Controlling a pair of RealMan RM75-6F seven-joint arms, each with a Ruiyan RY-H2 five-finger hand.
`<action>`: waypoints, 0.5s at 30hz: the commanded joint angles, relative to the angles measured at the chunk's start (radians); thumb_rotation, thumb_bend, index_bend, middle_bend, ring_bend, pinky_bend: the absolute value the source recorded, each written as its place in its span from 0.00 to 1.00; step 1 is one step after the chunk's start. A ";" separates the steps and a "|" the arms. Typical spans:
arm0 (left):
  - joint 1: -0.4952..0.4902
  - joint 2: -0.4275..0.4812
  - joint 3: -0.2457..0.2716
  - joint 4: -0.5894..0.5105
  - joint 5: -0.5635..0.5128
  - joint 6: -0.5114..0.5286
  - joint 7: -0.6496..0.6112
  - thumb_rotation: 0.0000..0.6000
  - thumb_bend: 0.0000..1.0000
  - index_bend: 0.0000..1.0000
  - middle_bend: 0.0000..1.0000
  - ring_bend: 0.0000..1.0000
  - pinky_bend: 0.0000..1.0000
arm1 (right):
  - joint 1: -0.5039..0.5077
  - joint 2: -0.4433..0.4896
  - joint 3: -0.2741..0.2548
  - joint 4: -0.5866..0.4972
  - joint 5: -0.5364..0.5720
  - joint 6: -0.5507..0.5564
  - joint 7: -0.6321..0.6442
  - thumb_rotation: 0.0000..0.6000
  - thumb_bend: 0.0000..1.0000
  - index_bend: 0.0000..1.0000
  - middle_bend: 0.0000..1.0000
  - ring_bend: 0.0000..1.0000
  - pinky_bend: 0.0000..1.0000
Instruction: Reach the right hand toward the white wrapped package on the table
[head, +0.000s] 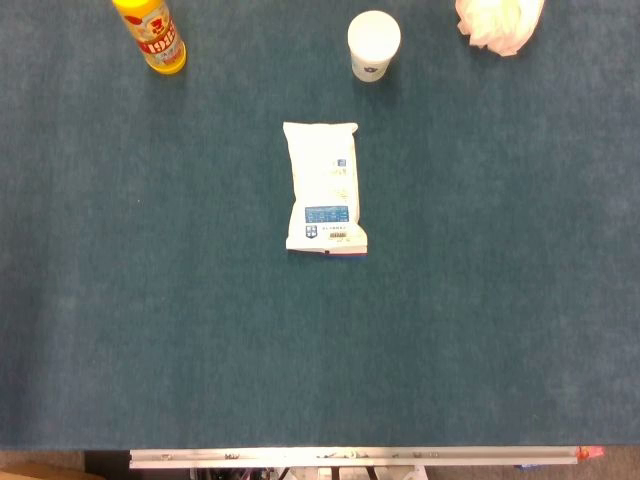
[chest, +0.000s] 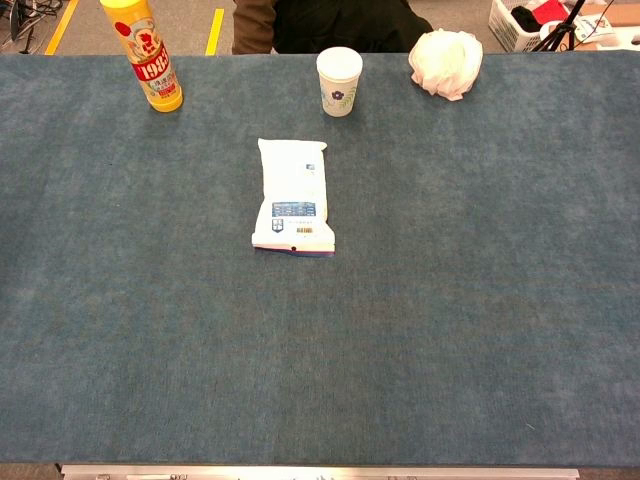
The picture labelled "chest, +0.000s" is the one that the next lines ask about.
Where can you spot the white snack packet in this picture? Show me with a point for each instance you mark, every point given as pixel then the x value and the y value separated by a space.
pixel 294 192

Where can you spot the blue felt table cloth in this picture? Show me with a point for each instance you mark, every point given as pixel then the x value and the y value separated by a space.
pixel 450 280

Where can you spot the white paper cup floral print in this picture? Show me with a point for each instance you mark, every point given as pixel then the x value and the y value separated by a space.
pixel 339 82

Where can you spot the person in dark clothes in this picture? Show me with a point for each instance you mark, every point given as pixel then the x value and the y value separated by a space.
pixel 335 25

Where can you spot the crumpled white plastic bag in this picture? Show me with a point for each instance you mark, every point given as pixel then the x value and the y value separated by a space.
pixel 447 62

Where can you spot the yellow bottle with red label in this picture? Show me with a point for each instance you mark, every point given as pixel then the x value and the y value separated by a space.
pixel 152 60

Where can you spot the white plastic laundry basket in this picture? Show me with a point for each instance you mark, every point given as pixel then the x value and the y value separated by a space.
pixel 517 25

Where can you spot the black tripod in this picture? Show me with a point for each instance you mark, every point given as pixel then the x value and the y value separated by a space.
pixel 560 32

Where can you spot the cardboard box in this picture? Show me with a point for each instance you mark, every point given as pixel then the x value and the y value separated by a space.
pixel 607 22

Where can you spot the aluminium frame rail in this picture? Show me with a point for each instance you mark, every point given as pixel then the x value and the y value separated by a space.
pixel 320 473

